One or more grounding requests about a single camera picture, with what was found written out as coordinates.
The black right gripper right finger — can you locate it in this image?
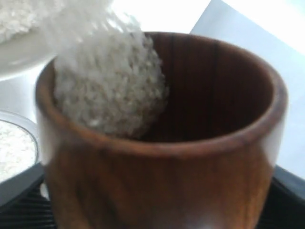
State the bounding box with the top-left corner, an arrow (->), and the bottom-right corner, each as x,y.
259,166 -> 305,229

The round metal rice tray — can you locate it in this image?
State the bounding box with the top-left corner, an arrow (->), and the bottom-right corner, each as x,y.
0,110 -> 38,183

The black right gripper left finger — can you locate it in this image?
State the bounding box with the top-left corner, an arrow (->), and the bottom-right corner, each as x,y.
0,164 -> 51,229

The white ceramic rice bowl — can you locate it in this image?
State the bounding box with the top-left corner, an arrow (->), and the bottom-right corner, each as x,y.
0,0 -> 115,82

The brown wooden cup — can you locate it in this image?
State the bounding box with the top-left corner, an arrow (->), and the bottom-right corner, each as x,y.
35,32 -> 288,229

